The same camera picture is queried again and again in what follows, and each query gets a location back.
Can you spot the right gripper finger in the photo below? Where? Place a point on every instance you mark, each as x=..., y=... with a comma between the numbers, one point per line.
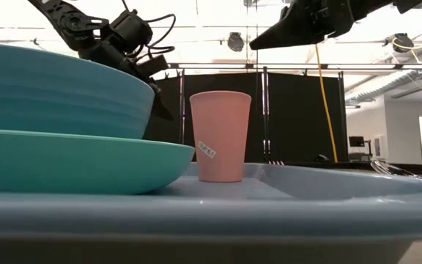
x=288, y=34

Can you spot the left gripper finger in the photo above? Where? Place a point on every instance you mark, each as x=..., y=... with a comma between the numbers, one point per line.
x=162, y=108

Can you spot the pink cup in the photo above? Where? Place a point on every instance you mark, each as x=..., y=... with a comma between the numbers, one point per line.
x=220, y=128

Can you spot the blue bowl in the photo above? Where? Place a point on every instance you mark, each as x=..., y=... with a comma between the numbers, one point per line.
x=50, y=95

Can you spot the teal plate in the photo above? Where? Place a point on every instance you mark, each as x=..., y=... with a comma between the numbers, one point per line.
x=68, y=161

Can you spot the blue plastic tray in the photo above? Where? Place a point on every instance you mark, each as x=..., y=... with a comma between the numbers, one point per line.
x=211, y=216

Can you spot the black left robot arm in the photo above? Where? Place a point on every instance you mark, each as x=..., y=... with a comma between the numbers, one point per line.
x=73, y=23

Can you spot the horizontal light bar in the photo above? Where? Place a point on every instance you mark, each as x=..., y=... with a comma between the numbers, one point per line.
x=288, y=66

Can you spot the black ceiling fixture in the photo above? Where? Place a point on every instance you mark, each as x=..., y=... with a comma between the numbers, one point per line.
x=403, y=43
x=235, y=42

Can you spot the black partition screen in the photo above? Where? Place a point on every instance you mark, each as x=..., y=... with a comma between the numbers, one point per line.
x=299, y=121

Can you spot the small black monitor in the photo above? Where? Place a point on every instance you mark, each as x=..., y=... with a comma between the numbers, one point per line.
x=356, y=141

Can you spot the small black rounded object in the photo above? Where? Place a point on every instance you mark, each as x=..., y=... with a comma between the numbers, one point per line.
x=321, y=158

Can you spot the black aluminium frame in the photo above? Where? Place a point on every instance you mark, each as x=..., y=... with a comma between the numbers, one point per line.
x=343, y=165

